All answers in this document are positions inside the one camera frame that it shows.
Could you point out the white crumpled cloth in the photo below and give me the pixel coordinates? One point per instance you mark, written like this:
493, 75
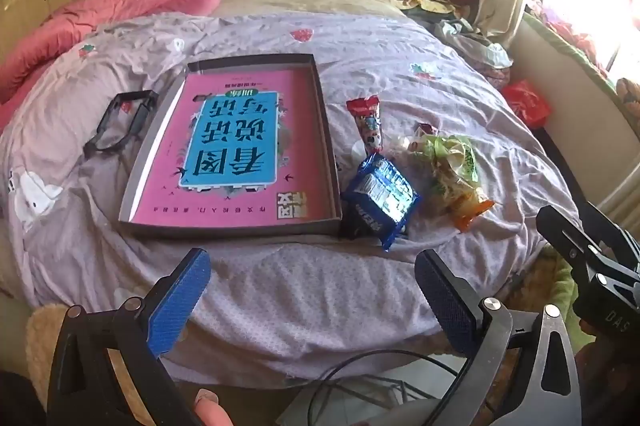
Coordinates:
492, 54

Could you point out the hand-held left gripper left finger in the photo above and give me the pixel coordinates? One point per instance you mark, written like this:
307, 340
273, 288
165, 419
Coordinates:
180, 301

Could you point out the red snack packet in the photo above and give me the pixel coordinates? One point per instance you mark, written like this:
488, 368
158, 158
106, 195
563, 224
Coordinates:
367, 126

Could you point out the pink cardboard box tray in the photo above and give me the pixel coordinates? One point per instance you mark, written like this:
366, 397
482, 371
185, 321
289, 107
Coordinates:
327, 131

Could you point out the floral pink pillow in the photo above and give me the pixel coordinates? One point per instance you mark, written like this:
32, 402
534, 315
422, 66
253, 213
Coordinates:
492, 76

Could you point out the green window seat mat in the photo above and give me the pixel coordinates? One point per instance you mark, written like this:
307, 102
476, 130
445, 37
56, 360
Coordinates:
570, 36

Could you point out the orange snack packet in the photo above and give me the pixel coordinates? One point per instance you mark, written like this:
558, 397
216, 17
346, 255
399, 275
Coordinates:
465, 206

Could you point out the blue cookie packet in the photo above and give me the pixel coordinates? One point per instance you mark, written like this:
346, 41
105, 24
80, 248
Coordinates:
380, 196

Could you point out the red plastic bag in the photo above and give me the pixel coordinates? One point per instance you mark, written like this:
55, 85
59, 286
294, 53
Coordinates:
525, 104

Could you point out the person's left hand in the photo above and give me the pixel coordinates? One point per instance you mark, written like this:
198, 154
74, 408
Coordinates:
212, 411

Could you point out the pink quilt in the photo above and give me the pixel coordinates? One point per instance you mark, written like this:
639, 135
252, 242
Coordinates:
100, 16

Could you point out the clear small cake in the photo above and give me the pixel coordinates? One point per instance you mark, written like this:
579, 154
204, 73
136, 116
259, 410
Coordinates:
417, 144

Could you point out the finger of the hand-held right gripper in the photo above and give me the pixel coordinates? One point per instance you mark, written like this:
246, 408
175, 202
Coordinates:
555, 218

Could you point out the green snack packet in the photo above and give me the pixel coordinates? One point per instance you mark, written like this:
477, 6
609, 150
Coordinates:
460, 161

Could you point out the black plastic frame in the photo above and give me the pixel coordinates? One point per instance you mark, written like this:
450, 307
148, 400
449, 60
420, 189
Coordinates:
105, 121

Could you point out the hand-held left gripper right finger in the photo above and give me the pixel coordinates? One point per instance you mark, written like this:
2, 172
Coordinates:
445, 301

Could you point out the purple printed duvet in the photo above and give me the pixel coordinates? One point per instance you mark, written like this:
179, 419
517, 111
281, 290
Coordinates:
400, 36

